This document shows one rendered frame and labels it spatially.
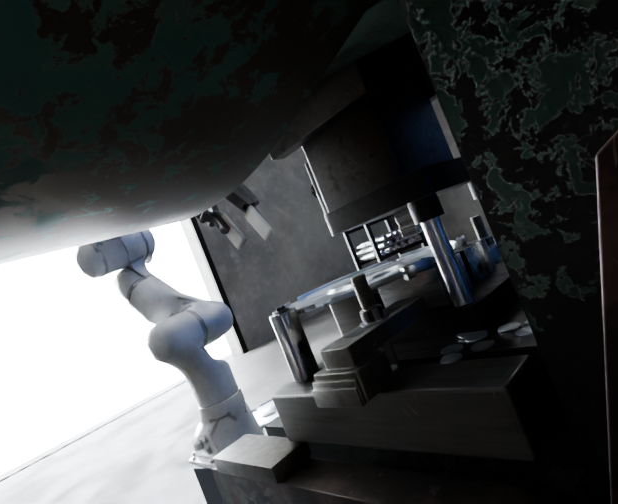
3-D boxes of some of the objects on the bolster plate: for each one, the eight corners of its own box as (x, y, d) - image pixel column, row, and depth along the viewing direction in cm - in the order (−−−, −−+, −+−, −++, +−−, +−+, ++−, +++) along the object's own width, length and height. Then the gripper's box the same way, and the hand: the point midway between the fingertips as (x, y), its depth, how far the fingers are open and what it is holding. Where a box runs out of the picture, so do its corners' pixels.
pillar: (450, 308, 47) (403, 191, 47) (459, 301, 49) (413, 188, 49) (468, 304, 45) (419, 183, 46) (476, 297, 47) (429, 180, 47)
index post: (292, 382, 54) (264, 312, 54) (308, 372, 56) (281, 304, 56) (306, 381, 52) (277, 309, 52) (322, 370, 54) (294, 300, 54)
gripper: (219, 168, 93) (284, 242, 85) (138, 178, 79) (207, 268, 72) (230, 139, 88) (300, 215, 81) (146, 145, 75) (220, 237, 67)
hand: (246, 228), depth 77 cm, fingers open, 6 cm apart
